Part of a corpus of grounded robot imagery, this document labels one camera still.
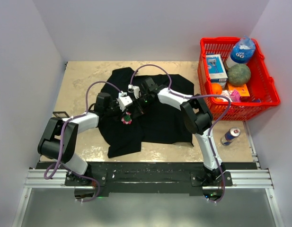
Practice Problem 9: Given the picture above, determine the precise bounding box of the red plastic basket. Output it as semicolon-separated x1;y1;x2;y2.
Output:
197;37;281;121

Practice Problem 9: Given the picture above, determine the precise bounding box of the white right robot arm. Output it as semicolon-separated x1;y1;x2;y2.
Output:
128;78;226;187

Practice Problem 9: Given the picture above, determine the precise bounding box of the green round melon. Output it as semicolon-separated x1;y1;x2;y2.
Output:
227;64;251;87

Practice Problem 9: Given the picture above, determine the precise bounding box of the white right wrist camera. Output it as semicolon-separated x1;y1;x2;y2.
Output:
128;84;141;99

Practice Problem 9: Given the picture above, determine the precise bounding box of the black wire cube frame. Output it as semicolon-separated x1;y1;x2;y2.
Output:
53;111;70;118

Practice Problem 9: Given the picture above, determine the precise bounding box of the black garment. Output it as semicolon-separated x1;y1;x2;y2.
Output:
98;67;194;158

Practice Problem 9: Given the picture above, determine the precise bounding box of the blue silver drink can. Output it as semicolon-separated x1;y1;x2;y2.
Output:
220;127;240;146

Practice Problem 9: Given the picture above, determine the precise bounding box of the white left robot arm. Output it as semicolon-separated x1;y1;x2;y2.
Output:
37;91;132;185

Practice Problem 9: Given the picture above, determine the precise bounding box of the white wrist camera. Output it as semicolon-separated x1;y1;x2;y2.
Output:
128;84;141;99
117;91;133;112

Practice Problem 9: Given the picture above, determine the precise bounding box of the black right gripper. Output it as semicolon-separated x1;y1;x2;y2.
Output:
132;95;153;119

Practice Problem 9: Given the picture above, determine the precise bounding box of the orange box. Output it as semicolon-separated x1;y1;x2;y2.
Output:
226;82;250;97

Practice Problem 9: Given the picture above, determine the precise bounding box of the pink small package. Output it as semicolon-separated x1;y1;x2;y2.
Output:
228;89;241;102

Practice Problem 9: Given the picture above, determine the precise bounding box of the blue white box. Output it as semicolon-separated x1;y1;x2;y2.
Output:
206;54;228;89

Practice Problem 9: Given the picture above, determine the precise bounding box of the orange fruit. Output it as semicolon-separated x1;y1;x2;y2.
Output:
211;83;223;95

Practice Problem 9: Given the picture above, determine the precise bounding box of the aluminium rail frame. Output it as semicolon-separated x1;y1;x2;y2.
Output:
12;120;285;227

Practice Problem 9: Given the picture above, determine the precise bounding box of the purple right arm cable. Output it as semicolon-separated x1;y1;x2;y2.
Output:
130;64;232;204

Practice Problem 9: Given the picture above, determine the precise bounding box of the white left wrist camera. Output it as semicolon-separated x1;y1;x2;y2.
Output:
117;91;133;112

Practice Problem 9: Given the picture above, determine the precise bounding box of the blue plastic bag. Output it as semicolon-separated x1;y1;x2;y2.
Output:
224;36;256;70

